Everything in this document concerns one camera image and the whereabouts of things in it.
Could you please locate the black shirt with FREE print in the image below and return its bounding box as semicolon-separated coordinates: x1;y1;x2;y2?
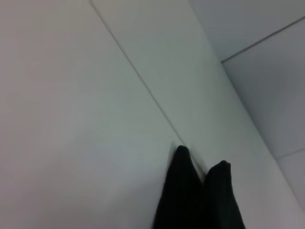
152;145;247;229

